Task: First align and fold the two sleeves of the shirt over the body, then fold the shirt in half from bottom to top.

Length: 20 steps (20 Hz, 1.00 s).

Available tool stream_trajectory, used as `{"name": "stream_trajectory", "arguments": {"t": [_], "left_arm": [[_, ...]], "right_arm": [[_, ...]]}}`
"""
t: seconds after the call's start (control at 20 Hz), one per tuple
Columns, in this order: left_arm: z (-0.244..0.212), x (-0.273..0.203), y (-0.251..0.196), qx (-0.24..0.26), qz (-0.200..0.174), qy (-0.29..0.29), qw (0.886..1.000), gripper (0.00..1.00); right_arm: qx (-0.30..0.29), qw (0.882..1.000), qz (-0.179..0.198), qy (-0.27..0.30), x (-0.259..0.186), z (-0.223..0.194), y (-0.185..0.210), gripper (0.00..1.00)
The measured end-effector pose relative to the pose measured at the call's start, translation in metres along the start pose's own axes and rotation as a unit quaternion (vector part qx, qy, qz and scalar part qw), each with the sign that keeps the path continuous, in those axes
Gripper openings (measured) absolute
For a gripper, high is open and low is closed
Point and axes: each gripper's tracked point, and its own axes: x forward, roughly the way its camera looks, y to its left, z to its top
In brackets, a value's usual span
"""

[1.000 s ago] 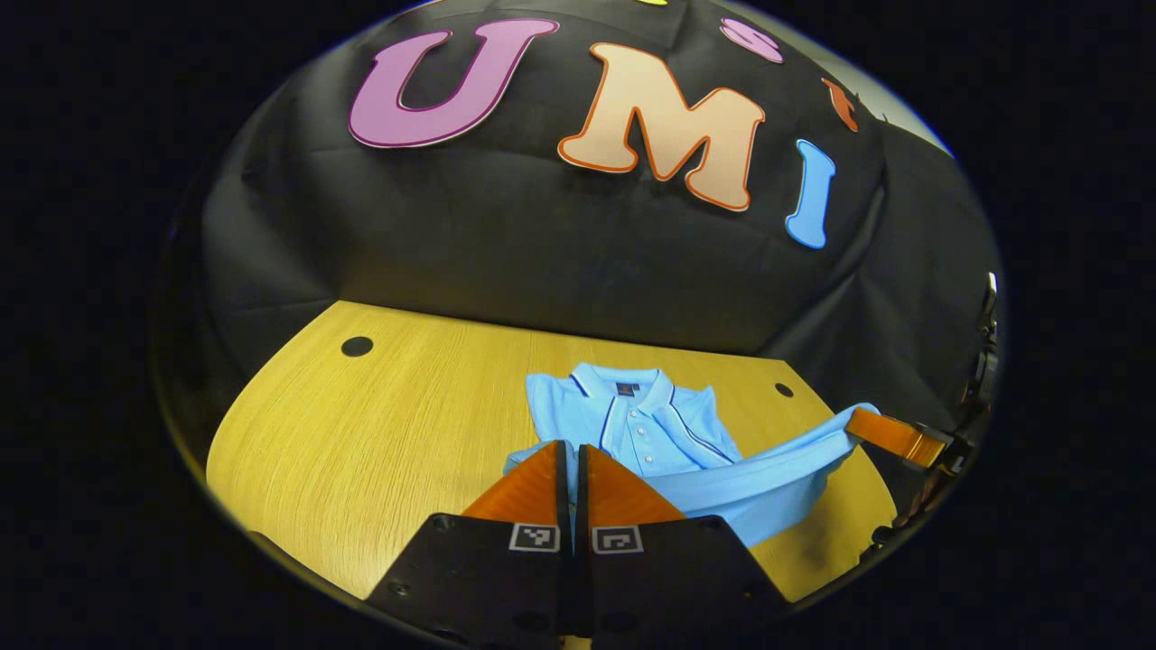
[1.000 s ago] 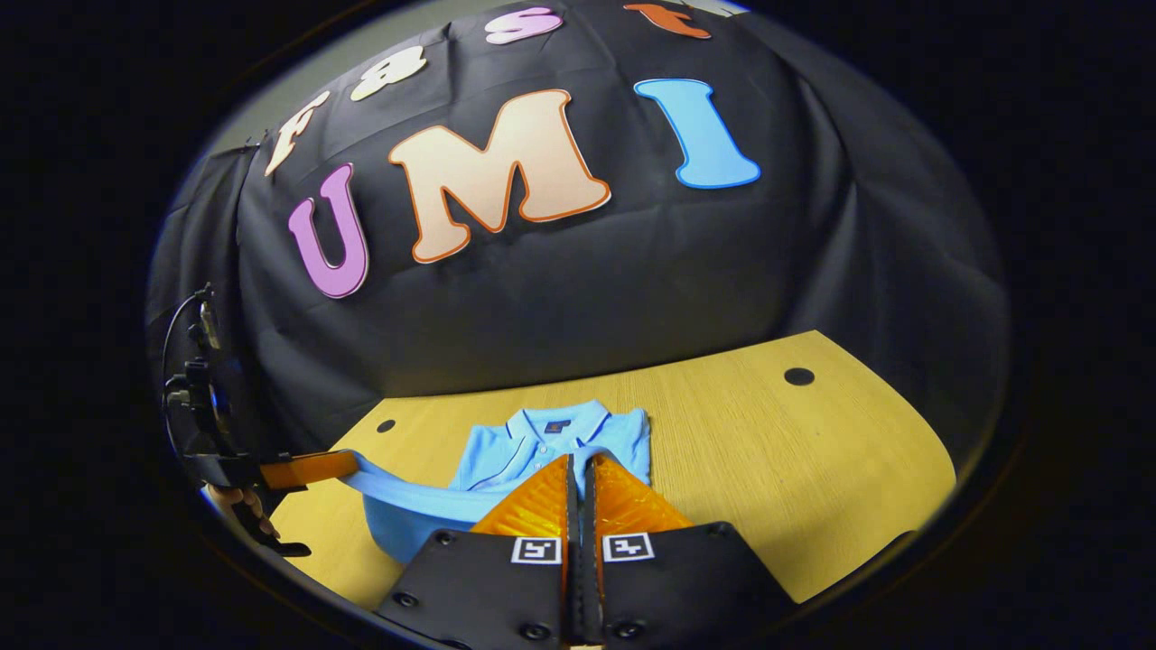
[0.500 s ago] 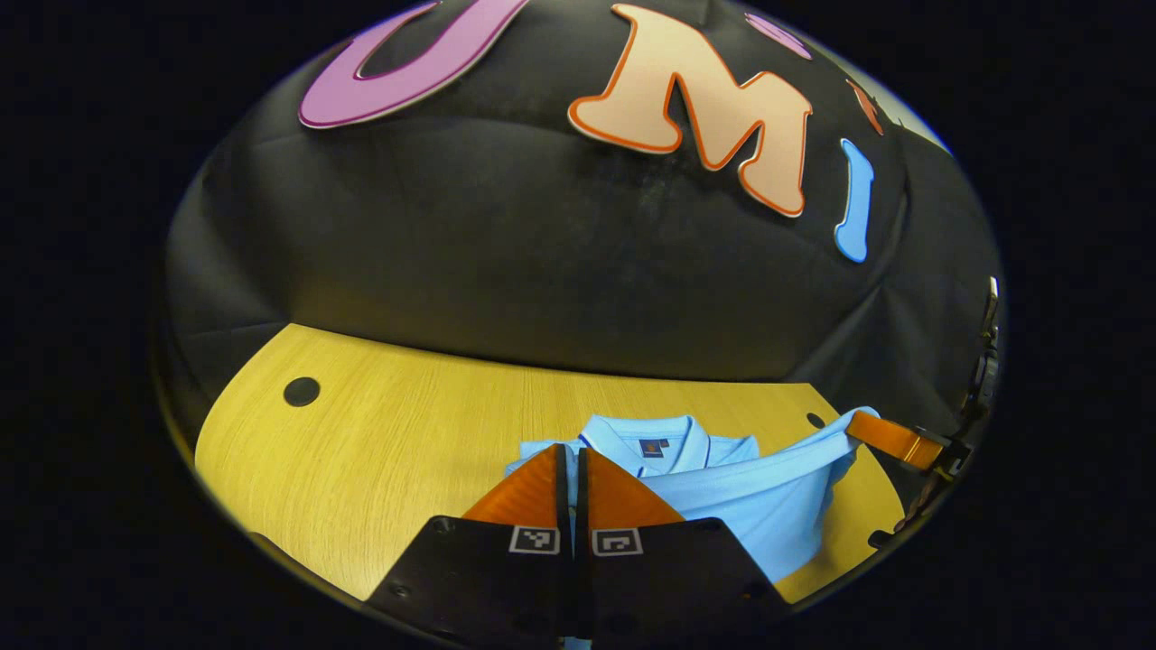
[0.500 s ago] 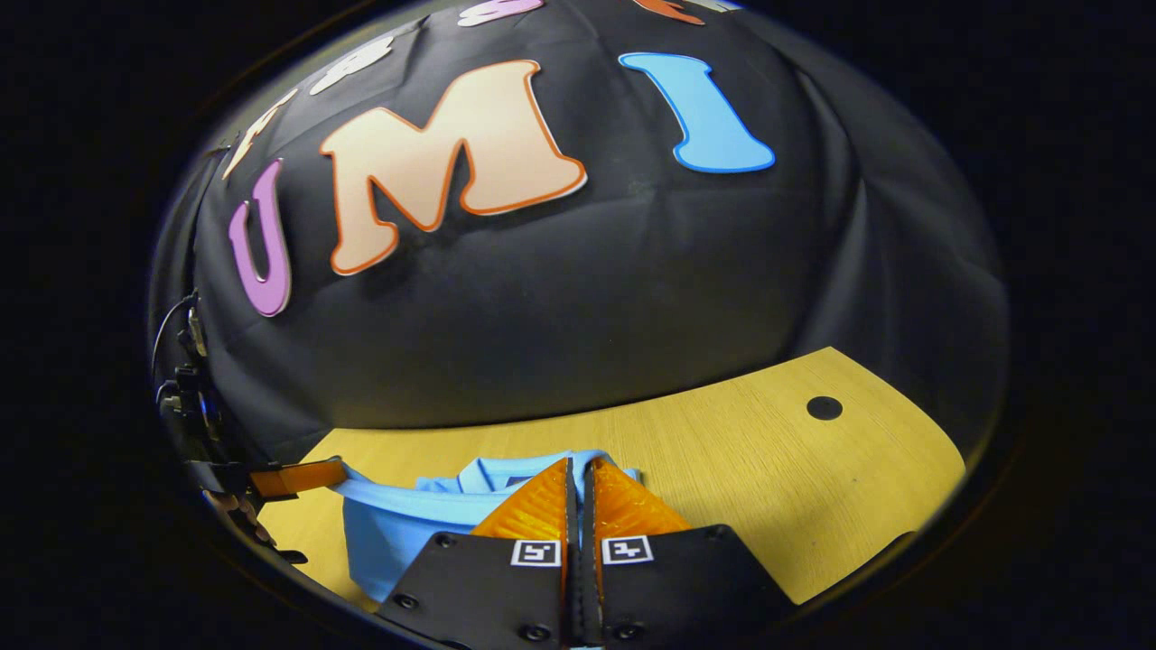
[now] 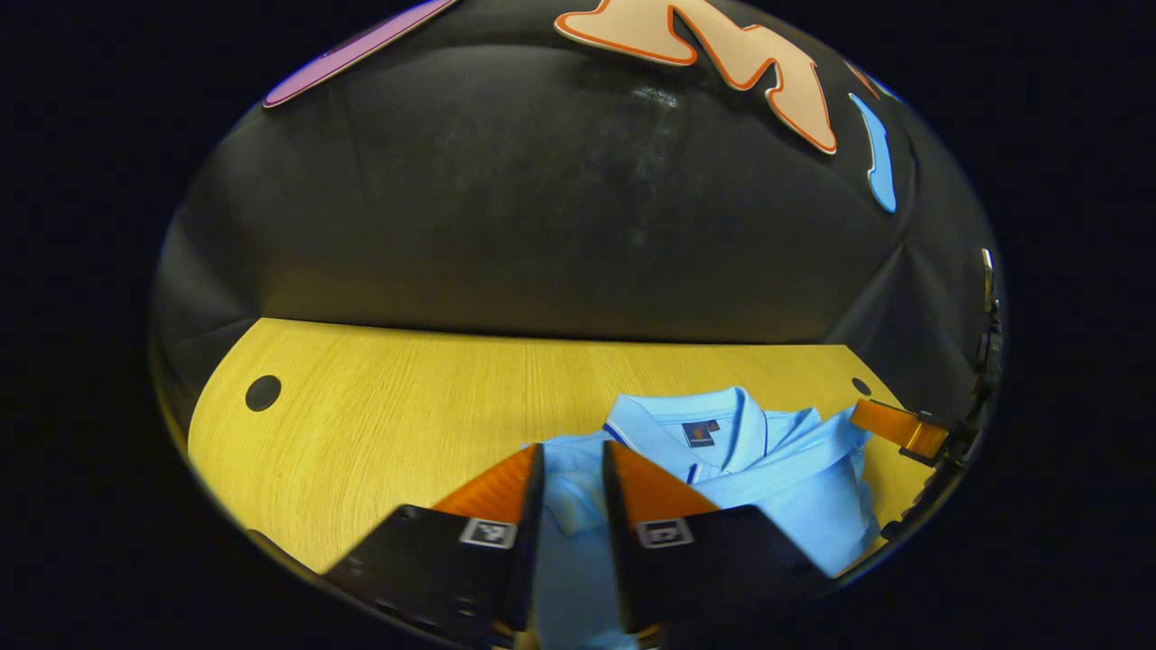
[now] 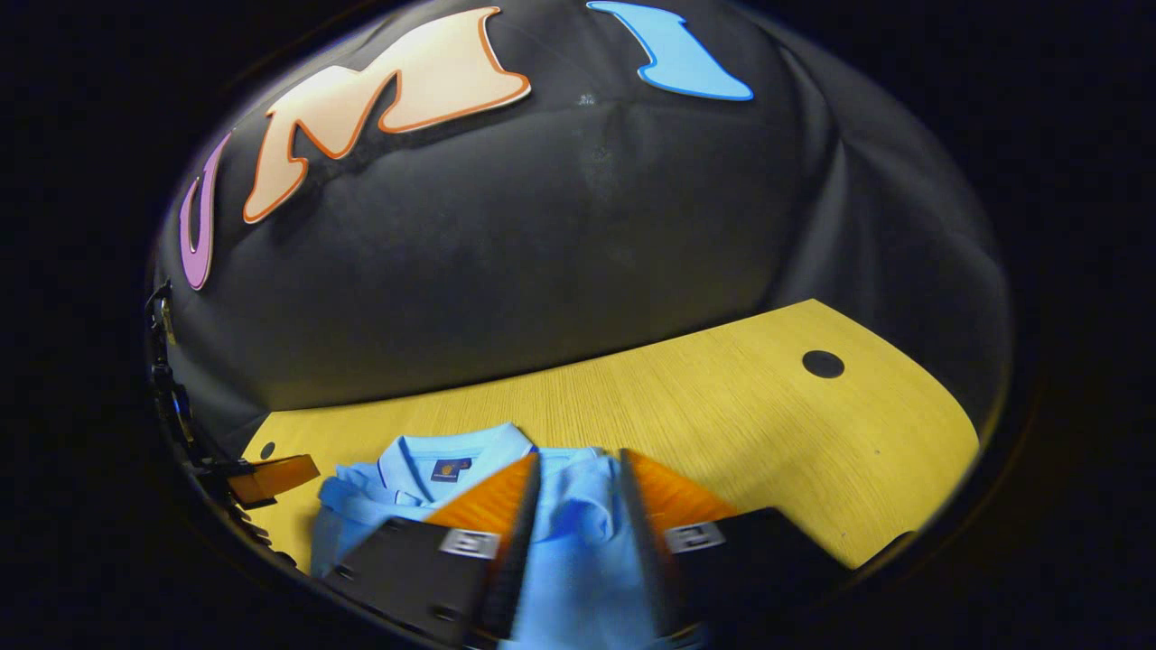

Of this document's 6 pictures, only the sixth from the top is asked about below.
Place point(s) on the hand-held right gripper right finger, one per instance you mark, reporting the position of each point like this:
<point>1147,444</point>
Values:
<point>643,542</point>

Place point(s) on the light blue polo T-shirt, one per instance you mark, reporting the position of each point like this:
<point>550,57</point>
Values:
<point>578,542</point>

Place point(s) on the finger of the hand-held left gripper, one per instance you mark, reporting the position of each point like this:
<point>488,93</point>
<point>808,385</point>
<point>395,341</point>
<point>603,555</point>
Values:
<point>271,478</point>

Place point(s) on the black backdrop cloth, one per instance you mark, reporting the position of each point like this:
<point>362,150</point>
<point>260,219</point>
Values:
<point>587,253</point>

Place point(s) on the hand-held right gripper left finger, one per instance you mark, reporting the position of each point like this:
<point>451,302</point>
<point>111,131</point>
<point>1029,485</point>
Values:
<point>517,560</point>

